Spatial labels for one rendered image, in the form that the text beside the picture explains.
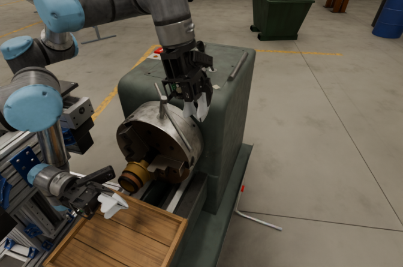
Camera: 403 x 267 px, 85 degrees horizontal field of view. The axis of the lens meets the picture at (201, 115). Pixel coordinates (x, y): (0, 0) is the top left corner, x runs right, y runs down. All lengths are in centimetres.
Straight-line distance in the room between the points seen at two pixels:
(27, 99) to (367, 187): 245
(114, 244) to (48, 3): 74
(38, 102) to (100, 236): 51
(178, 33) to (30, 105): 40
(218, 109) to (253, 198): 135
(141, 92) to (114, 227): 51
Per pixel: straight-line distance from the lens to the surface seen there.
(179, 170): 75
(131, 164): 77
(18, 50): 113
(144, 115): 76
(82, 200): 76
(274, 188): 214
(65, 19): 45
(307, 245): 197
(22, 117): 68
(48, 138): 92
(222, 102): 79
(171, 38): 45
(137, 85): 93
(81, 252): 94
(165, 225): 90
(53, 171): 87
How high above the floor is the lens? 169
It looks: 38 degrees down
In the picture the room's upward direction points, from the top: straight up
